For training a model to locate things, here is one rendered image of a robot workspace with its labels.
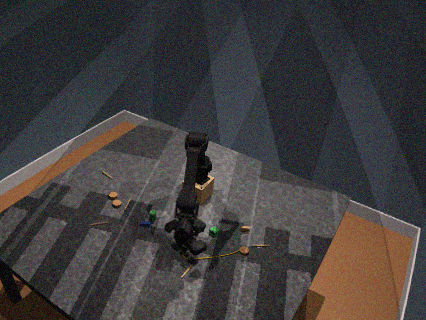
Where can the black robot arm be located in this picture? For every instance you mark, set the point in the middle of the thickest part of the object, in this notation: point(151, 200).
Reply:
point(197, 167)

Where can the green block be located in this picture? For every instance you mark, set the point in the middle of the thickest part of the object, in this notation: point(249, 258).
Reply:
point(214, 231)

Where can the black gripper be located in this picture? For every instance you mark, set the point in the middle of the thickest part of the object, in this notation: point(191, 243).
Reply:
point(195, 247)

